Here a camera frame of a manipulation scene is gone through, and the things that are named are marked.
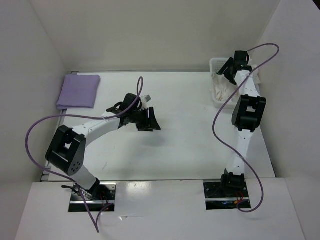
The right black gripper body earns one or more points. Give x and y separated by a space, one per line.
228 76

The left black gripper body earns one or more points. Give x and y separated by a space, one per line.
140 118

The cream t shirt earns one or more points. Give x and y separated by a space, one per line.
221 89

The purple t shirt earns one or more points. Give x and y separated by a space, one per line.
78 92

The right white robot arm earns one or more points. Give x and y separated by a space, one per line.
246 118

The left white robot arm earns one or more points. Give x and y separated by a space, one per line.
67 149

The white perforated plastic basket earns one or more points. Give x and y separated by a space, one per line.
215 65

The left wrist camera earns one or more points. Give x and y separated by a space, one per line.
144 101

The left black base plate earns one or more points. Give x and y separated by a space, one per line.
103 200

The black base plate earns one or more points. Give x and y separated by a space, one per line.
216 199
103 200

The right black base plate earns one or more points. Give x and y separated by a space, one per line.
216 199

